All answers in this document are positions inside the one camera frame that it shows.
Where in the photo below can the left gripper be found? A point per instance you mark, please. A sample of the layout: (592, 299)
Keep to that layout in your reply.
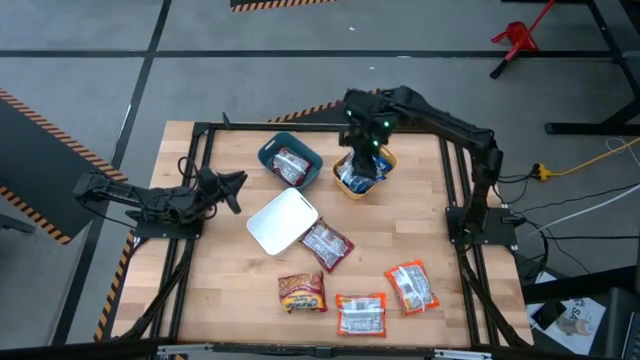
(215, 185)

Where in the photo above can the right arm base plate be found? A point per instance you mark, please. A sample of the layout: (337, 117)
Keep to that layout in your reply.
(495, 227)

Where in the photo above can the hazard striped black floor mat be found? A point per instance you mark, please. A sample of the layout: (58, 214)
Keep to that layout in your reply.
(40, 160)
(325, 116)
(280, 5)

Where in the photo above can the orange Maruchan noodle packet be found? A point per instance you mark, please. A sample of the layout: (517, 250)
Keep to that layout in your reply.
(361, 315)
(411, 287)

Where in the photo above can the small black device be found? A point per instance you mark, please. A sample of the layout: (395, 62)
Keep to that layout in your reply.
(547, 315)

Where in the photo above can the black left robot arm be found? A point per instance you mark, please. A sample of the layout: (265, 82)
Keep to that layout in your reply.
(150, 197)

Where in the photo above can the white printed paper sheet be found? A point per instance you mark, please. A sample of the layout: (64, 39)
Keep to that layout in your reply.
(585, 315)

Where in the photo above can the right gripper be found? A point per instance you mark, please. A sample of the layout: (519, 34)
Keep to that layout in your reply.
(367, 117)

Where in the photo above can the red yellow Maruchan noodle packet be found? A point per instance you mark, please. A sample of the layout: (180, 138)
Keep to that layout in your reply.
(302, 292)

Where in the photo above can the teal plastic bin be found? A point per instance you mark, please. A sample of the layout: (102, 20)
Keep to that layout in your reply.
(267, 155)

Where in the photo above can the black metal furniture frame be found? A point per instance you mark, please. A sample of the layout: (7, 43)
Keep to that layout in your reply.
(590, 128)

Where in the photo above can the yellow plastic bin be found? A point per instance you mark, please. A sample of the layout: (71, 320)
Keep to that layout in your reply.
(357, 195)

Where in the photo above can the silver metal bracket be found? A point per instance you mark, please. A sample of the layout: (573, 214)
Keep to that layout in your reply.
(462, 354)
(185, 348)

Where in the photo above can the grey metal leg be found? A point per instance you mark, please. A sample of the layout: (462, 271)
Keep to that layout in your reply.
(15, 223)

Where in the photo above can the white plastic bin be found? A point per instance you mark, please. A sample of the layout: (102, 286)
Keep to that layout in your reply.
(282, 222)

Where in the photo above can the red metal stand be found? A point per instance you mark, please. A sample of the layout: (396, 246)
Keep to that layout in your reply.
(517, 37)

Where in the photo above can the hazard striped tape strip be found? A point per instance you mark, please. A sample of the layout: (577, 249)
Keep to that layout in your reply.
(116, 280)

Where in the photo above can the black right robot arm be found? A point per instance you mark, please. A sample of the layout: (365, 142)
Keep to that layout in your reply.
(450, 127)

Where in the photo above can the blue Maruchan noodle packet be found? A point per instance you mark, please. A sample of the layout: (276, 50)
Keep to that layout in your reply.
(382, 167)
(346, 177)

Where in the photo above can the black aluminium table frame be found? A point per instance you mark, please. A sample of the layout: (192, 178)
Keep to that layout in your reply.
(240, 126)

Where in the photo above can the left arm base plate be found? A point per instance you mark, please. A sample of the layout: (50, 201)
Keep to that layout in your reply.
(167, 230)

